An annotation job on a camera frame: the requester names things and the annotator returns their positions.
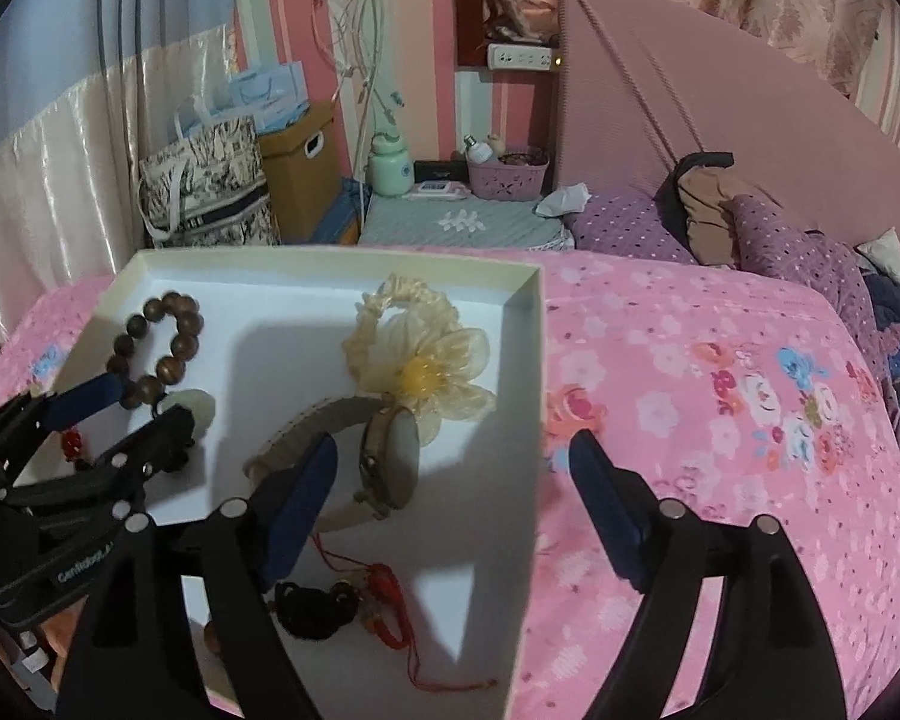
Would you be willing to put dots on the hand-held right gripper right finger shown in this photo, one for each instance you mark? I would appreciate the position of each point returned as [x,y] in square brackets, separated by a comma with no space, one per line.
[607,517]

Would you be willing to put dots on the pink headboard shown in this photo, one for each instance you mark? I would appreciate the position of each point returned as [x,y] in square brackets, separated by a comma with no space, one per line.
[682,90]

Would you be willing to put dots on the pink plastic basket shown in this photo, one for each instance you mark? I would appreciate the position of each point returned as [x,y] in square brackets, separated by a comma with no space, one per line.
[506,180]

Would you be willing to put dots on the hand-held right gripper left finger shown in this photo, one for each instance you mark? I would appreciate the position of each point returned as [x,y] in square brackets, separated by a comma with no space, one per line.
[304,510]

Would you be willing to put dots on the brown storage box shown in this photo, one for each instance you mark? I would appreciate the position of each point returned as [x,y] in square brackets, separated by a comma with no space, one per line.
[300,180]

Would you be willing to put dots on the light blue gift bag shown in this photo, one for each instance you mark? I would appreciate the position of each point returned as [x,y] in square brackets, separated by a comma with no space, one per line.
[270,90]

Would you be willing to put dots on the white shallow box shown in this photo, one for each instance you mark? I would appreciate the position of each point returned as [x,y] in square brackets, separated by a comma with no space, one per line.
[270,315]

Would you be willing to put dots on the black flat device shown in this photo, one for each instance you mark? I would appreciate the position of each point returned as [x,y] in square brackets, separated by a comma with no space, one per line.
[441,169]

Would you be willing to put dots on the black and white tote bag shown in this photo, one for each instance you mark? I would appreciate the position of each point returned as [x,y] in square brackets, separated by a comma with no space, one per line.
[210,180]

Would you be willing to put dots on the white satin curtain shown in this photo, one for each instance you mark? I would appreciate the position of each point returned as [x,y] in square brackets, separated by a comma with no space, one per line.
[45,187]

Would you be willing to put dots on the white flat device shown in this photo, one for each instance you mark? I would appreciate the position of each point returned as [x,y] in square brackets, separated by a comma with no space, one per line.
[439,190]

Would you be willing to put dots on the cream flower scrunchie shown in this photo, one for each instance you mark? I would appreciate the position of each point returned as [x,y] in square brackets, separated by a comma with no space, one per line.
[435,360]

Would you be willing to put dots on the white jade pendant red beads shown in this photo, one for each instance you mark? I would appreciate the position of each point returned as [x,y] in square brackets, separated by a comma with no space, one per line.
[195,399]

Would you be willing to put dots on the black scrunchie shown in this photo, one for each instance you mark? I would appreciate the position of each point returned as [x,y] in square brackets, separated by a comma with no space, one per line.
[315,611]

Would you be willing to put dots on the brown cloth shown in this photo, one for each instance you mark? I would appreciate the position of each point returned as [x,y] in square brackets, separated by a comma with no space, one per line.
[709,202]

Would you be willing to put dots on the white pillow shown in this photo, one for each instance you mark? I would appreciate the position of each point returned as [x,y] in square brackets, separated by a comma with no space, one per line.
[885,251]

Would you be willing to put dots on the pale green bottle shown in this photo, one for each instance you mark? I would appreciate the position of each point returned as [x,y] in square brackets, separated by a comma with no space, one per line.
[388,169]

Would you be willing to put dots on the pink floral bedsheet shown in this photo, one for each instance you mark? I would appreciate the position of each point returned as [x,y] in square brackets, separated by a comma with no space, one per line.
[682,420]

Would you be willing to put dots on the white power strip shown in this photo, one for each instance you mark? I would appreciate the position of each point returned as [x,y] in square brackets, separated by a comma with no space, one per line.
[521,57]

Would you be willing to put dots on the grey striped mat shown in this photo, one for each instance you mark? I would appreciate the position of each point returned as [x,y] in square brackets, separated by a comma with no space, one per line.
[457,225]

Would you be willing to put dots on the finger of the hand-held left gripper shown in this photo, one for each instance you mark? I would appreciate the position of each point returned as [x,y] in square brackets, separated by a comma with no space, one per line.
[82,401]
[161,439]

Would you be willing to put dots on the purple dotted pillow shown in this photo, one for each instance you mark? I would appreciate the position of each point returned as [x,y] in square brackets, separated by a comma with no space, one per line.
[630,232]
[795,255]

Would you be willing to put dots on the white crumpled tissue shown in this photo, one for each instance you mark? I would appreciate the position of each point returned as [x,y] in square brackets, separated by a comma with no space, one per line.
[562,200]

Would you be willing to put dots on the white light bulb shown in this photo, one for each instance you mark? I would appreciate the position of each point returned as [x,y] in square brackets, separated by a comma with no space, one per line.
[480,151]

